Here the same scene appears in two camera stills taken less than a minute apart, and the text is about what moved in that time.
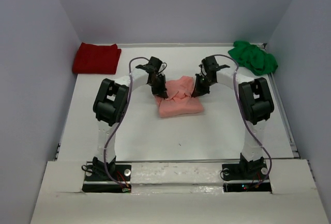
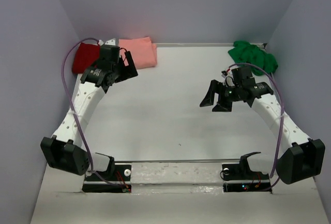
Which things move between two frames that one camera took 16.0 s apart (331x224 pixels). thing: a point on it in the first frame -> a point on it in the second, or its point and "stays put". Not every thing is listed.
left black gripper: x=158 y=85 -> x=122 y=69
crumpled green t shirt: x=254 y=57 stays put
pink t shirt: x=180 y=101 -> x=143 y=51
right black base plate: x=254 y=170 stays put
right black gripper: x=200 y=85 -> x=222 y=95
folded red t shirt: x=96 y=59 stays put
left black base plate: x=118 y=182 stays put
